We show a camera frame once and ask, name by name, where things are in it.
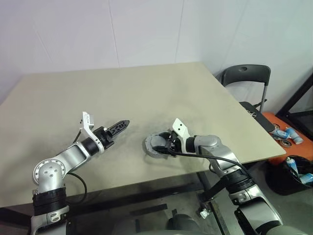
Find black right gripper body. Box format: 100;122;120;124
168;131;184;151

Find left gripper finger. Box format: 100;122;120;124
109;119;130;137
112;129;124;142

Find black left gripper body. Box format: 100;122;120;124
94;126;115;150

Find grey gear disc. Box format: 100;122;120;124
143;133;172;157

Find black flat strip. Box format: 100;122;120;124
129;204;168;216

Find dark rounded shape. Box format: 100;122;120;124
166;212;203;235

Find orange stool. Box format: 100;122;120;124
263;112;313;167

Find black folding chair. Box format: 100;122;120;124
221;64;274;134

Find white and blue tube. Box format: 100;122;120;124
272;129;291;139

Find black trash bin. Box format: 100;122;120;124
268;156;313;196

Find white blue tube in bin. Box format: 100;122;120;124
286;158;298;176

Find blue packet in bin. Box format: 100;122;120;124
299;172;313;184

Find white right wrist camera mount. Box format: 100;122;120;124
172;117;193;154

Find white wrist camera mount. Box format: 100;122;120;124
172;117;193;154
78;111;103;154

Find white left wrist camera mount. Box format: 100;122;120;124
78;111;103;154

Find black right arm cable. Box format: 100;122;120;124
170;146;255;187

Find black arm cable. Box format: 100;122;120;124
66;128;88;204
170;146;255;187

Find black metal table frame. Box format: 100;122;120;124
0;171;228;235

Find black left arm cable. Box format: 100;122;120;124
66;128;88;204

